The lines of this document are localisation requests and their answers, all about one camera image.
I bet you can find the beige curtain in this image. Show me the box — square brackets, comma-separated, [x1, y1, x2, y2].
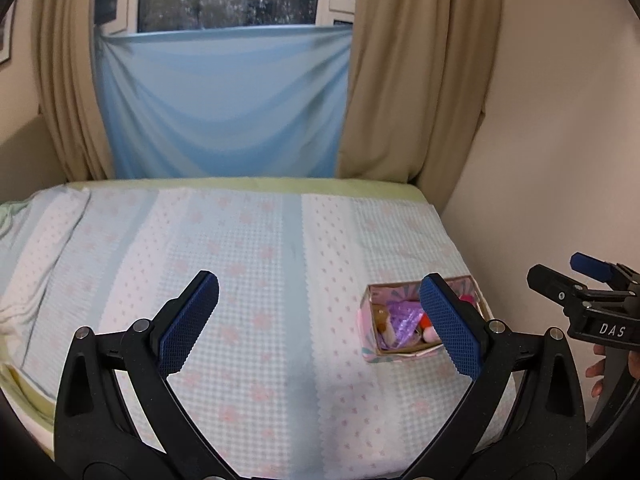
[337, 0, 503, 210]
[32, 0, 115, 181]

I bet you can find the purple plastic packet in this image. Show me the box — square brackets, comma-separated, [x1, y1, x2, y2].
[381, 300, 424, 350]

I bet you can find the brown plush toy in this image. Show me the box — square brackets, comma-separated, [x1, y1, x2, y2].
[372, 304, 390, 334]

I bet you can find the light green mattress sheet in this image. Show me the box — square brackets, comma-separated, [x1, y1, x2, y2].
[67, 177, 426, 203]

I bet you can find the orange pompom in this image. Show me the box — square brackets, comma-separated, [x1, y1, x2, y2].
[419, 314, 432, 328]

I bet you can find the framed picture on wall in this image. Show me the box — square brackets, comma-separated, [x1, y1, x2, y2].
[0, 2, 15, 64]

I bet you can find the pink fluffy scrunchie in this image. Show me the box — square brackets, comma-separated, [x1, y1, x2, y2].
[422, 326, 440, 344]

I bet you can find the cardboard box with pink lining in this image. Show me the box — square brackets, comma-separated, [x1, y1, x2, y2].
[357, 274, 495, 364]

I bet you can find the person's right hand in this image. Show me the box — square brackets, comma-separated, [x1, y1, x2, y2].
[584, 342, 640, 400]

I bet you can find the magenta zip pouch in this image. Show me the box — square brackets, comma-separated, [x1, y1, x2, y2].
[459, 295, 477, 308]

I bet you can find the left beige curtain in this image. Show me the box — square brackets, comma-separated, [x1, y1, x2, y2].
[32, 0, 115, 181]

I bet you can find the blue sheet over window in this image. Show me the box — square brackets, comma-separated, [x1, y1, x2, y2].
[96, 25, 352, 179]

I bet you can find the light blue patterned bedspread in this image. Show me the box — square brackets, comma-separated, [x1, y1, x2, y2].
[0, 183, 519, 480]

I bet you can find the right beige curtain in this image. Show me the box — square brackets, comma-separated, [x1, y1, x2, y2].
[337, 0, 503, 210]

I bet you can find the grey-green sofa backrest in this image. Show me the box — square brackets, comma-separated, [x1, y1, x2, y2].
[0, 115, 67, 203]

